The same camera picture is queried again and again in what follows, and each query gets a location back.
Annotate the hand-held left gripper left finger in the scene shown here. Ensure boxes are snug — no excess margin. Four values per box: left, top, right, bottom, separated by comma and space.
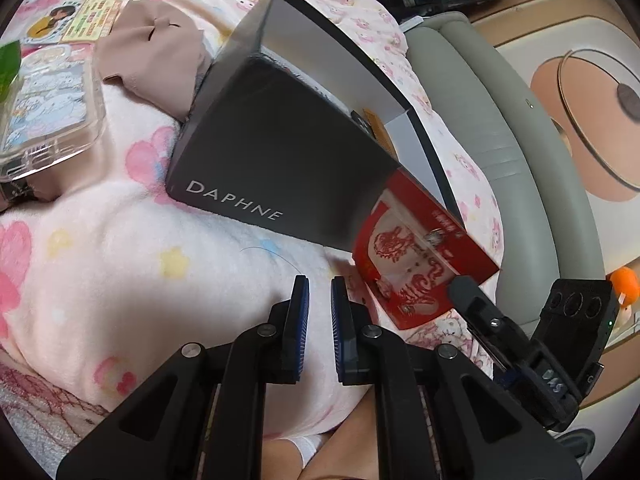
55, 275, 311, 480

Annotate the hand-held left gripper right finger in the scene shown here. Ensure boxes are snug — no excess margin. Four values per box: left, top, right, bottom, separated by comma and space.
330, 276, 586, 480

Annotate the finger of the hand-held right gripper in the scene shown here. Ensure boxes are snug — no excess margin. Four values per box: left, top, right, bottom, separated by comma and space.
447, 276, 538, 371

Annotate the red envelope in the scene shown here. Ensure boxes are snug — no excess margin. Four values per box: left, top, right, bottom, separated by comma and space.
350, 170, 501, 331

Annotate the black cardboard box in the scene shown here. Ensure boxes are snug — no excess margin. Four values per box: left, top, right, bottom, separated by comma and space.
165, 0, 468, 253

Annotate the wooden comb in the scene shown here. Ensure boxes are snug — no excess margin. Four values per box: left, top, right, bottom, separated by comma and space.
362, 107, 401, 161

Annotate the beige cloth pouch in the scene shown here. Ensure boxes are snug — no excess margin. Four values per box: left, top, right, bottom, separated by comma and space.
95, 0, 216, 121

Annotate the black small box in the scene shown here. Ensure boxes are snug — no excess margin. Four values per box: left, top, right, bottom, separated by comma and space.
0, 177, 38, 211

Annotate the clear printed phone case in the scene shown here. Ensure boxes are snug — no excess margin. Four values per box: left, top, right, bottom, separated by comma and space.
0, 42, 106, 183

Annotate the cartoon figure card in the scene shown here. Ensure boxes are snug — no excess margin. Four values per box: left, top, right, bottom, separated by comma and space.
25, 0, 123, 43

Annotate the green yellow snack packet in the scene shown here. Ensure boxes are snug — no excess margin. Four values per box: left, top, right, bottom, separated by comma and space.
0, 40, 23, 106

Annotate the orange toy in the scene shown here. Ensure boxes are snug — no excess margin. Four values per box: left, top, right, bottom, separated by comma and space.
605, 267, 640, 311

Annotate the person's leg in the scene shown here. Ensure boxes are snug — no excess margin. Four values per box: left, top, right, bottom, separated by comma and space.
300, 400, 381, 480

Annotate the grey padded headboard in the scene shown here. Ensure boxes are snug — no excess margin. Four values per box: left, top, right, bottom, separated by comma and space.
405, 12, 621, 326

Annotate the pink printed blanket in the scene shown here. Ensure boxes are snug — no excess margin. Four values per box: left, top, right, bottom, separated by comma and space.
0, 0, 506, 461

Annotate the metal ring wall lamp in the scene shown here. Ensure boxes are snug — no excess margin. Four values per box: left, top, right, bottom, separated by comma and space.
557, 49, 640, 186

